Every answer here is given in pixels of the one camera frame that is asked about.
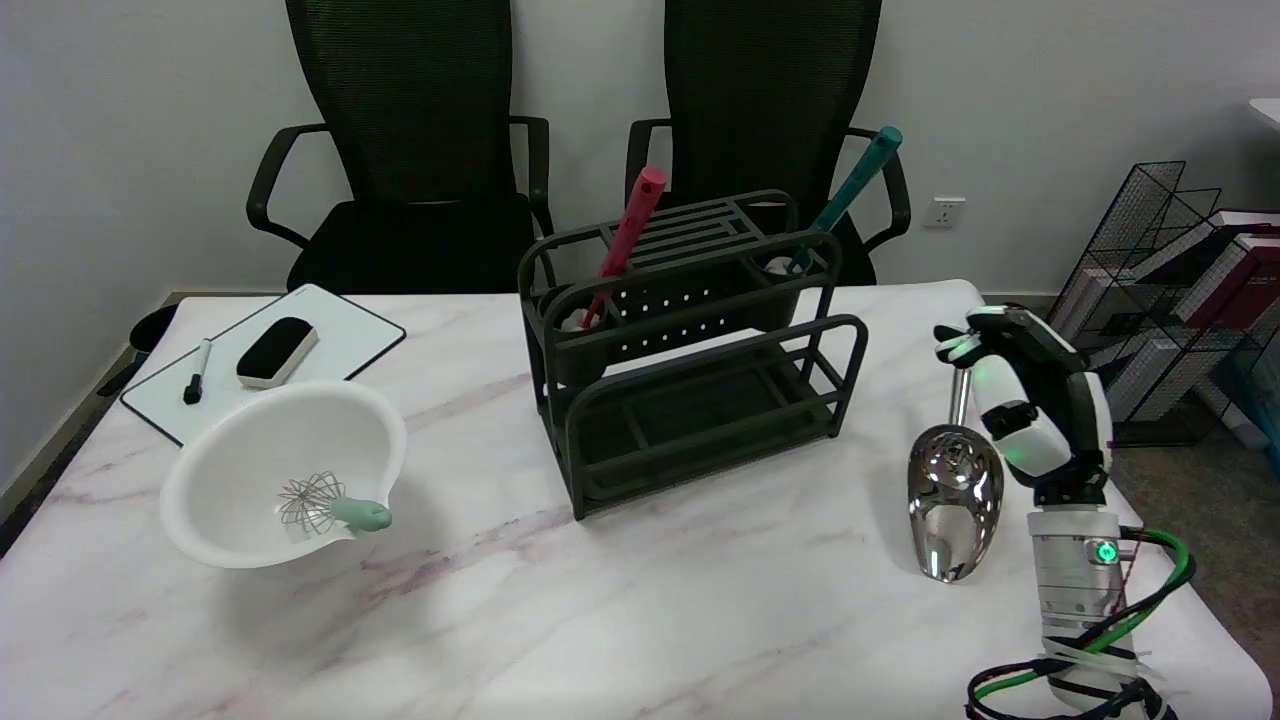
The small white whiteboard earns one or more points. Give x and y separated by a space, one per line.
345 335

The white book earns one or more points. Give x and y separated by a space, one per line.
1140 375

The black whiteboard marker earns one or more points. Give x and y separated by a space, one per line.
197 375

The white wall outlet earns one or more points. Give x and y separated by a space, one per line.
944 212

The dark green dish rack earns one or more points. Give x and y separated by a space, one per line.
690 410

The white mixing bowl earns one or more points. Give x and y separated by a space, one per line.
250 460

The white furniture corner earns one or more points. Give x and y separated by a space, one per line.
1268 110

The maroon hardcover book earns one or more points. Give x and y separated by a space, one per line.
1240 285

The black white whiteboard eraser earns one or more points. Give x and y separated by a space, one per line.
277 350

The shiny metal scoop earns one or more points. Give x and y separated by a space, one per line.
950 500

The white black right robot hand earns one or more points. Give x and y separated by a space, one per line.
1040 440

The black round floor object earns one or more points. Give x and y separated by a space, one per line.
152 325

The teal bottle brush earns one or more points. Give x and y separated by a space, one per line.
855 180

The black mesh office chair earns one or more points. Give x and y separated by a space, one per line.
770 90
410 120

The pink sponge bottle brush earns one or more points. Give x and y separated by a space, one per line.
630 225

